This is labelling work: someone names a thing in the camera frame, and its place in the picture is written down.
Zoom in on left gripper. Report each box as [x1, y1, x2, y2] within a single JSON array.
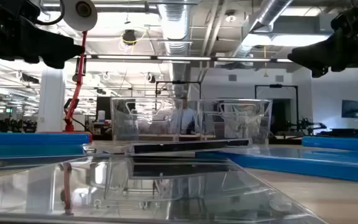
[[0, 2, 85, 70]]

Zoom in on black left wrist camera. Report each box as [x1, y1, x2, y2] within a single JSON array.
[[1, 0, 42, 20]]

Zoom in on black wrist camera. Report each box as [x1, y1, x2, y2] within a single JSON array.
[[330, 6, 358, 30], [1, 0, 42, 20]]

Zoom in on white pillar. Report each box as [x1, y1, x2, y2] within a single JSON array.
[[37, 67, 67, 133]]

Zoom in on dark wall monitor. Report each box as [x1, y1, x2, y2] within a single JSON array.
[[341, 99, 358, 119]]

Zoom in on person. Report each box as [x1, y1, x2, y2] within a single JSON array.
[[178, 93, 198, 135]]

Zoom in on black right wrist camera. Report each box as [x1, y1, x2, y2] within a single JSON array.
[[330, 6, 358, 30]]

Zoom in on black jewel case clear lid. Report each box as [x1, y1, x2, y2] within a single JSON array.
[[131, 139, 250, 155], [0, 154, 326, 224]]

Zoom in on clear plastic bin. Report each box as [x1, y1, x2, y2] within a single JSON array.
[[110, 96, 183, 141], [197, 98, 273, 144]]

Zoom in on red desk lamp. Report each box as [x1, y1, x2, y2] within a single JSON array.
[[37, 0, 98, 143]]

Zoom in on blue jewel case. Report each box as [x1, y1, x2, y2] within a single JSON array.
[[301, 136, 358, 152], [195, 146, 358, 185], [0, 133, 91, 146], [0, 144, 88, 159]]

